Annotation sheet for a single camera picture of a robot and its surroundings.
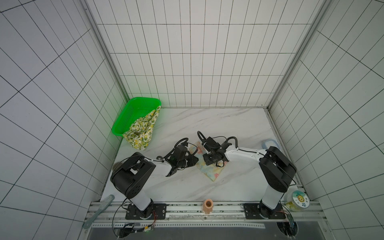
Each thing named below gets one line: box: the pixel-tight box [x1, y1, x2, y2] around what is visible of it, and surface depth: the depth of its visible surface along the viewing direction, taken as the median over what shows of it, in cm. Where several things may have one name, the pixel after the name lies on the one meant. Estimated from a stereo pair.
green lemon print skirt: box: [123, 105, 161, 151], surface depth 94 cm
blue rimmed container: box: [261, 138, 280, 150], surface depth 97 cm
